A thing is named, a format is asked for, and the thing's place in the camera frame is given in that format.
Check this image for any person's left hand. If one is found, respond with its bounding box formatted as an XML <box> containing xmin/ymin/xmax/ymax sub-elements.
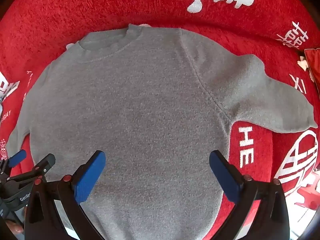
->
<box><xmin>4</xmin><ymin>219</ymin><xmax>25</xmax><ymax>234</ymax></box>

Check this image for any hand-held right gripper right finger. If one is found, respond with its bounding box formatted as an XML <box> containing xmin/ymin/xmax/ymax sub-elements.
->
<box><xmin>209</xmin><ymin>150</ymin><xmax>291</xmax><ymax>240</ymax></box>

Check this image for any red cushion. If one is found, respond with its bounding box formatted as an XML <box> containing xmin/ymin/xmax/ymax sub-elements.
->
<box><xmin>304</xmin><ymin>47</ymin><xmax>320</xmax><ymax>95</ymax></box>

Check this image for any grey knit sweater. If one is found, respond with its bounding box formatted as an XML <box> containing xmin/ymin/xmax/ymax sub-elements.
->
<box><xmin>6</xmin><ymin>24</ymin><xmax>318</xmax><ymax>240</ymax></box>

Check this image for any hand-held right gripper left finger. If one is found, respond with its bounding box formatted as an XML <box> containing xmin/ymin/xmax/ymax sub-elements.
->
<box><xmin>24</xmin><ymin>150</ymin><xmax>107</xmax><ymax>240</ymax></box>

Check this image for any red blanket with white print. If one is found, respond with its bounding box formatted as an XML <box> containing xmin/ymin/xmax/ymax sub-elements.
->
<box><xmin>0</xmin><ymin>0</ymin><xmax>320</xmax><ymax>240</ymax></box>

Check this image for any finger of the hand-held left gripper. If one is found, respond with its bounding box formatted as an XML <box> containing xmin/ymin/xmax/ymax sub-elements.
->
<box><xmin>7</xmin><ymin>154</ymin><xmax>56</xmax><ymax>188</ymax></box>
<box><xmin>0</xmin><ymin>149</ymin><xmax>27</xmax><ymax>180</ymax></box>

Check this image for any red plastic stool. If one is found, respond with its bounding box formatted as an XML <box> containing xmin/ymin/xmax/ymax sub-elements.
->
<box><xmin>292</xmin><ymin>170</ymin><xmax>320</xmax><ymax>210</ymax></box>

